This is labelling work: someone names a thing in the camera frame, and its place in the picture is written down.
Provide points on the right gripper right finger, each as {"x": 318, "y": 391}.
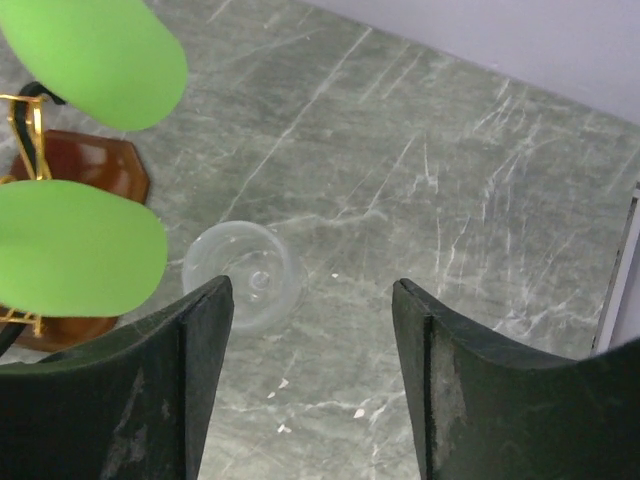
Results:
{"x": 483, "y": 406}

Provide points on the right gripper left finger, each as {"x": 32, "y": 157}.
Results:
{"x": 134, "y": 403}

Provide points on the green wine glass front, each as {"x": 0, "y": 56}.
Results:
{"x": 72, "y": 250}

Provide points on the green wine glass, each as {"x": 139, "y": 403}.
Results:
{"x": 72, "y": 250}
{"x": 113, "y": 60}

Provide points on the clear plastic cup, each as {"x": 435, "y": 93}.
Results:
{"x": 267, "y": 276}

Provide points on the gold wire glass rack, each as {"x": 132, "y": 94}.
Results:
{"x": 109, "y": 164}

